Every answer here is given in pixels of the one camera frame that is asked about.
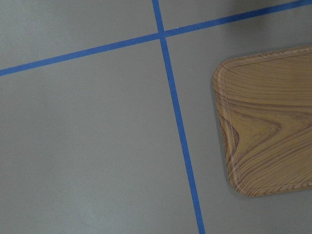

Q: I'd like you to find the wooden tray board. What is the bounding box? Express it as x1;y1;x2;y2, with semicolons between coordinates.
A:
213;45;312;196

